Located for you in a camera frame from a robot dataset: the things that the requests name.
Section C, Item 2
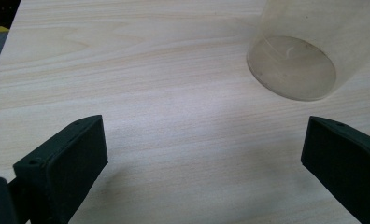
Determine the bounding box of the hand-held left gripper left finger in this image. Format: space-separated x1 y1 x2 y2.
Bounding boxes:
12 114 109 224

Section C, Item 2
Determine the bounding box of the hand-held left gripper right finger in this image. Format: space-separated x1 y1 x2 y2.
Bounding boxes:
300 116 370 224

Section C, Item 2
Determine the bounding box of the clear plastic cup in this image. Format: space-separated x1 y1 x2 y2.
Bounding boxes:
246 0 370 102

